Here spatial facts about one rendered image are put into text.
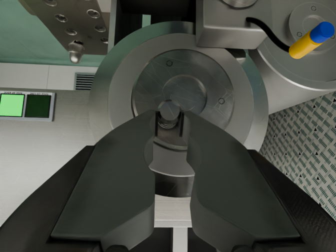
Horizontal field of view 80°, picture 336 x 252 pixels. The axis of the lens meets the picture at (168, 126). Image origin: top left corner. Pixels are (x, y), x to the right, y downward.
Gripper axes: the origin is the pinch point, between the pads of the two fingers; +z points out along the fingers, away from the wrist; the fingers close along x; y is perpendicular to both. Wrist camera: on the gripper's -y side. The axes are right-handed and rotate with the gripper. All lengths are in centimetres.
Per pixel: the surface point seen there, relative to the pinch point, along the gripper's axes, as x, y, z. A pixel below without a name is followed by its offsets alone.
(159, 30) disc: -0.8, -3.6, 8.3
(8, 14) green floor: -146, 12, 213
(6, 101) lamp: -36, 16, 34
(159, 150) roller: -0.5, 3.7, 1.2
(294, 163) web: 18.7, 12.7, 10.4
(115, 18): -4.7, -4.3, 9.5
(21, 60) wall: -195, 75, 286
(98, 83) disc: -5.5, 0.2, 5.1
